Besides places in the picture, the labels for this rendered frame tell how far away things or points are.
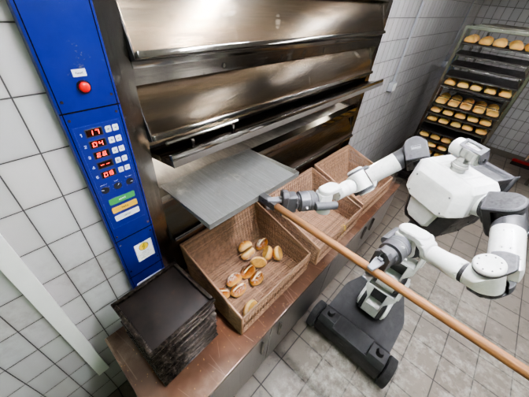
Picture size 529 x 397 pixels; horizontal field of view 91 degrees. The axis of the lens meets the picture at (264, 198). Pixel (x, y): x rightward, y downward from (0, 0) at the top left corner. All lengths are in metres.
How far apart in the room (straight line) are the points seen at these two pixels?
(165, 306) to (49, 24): 0.93
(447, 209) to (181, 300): 1.10
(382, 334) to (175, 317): 1.43
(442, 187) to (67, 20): 1.26
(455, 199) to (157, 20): 1.17
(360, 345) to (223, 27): 1.86
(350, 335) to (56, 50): 1.96
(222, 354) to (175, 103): 1.10
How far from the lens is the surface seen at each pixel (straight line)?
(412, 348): 2.38
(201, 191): 1.18
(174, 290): 1.20
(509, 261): 1.02
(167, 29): 1.00
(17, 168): 0.96
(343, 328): 2.00
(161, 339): 1.12
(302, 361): 2.05
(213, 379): 1.38
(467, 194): 1.19
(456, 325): 0.98
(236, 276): 1.51
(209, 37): 1.08
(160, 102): 1.03
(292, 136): 1.71
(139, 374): 1.44
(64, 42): 0.86
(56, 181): 0.99
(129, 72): 0.96
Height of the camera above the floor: 1.90
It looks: 39 degrees down
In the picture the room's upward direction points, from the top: 6 degrees clockwise
